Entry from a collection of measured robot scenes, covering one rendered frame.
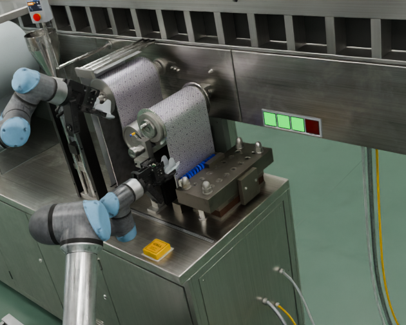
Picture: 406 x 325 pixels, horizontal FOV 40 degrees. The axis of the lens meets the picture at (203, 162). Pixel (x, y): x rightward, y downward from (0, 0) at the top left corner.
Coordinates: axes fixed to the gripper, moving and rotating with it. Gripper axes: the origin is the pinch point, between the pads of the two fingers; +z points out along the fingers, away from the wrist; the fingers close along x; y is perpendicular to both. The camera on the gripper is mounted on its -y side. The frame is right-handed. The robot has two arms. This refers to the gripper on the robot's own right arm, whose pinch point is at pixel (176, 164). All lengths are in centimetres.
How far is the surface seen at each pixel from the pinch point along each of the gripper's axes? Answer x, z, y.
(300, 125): -37.2, 29.2, 9.2
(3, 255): 123, -29, -70
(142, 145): 8.8, -6.3, 9.7
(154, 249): -10.5, -27.5, -16.6
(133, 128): 15.8, -3.0, 14.1
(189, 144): -0.3, 8.6, 4.2
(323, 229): 10, 112, -109
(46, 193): 65, -21, -19
